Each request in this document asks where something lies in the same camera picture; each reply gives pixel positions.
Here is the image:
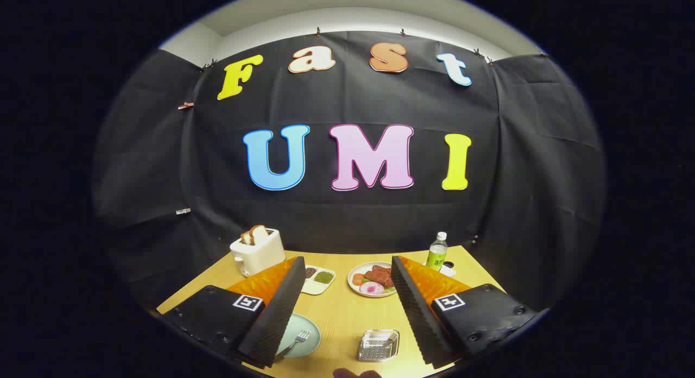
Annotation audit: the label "metal wire basket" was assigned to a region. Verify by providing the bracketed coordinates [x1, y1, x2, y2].
[357, 329, 401, 363]

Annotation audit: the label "light green round plate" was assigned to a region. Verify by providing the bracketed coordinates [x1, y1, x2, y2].
[277, 313, 321, 358]

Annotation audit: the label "red meat strips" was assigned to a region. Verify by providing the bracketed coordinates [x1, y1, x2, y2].
[368, 265, 394, 288]

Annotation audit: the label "green label drink bottle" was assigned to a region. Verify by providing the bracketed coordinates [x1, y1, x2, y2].
[426, 231, 449, 272]

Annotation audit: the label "white divided tray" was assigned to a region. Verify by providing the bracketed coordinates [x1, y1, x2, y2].
[300, 265, 336, 295]

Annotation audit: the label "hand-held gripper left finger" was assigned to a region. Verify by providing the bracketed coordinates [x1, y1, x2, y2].
[157, 256, 307, 369]

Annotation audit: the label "metal fork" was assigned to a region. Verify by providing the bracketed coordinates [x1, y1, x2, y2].
[276, 329, 311, 361]

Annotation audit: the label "white oval food plate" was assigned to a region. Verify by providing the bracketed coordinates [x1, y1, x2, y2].
[347, 262, 398, 298]

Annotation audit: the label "white toaster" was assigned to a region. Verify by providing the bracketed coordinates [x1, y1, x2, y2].
[230, 228, 286, 278]

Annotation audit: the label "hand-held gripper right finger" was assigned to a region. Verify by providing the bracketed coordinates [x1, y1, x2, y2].
[391, 255, 549, 369]

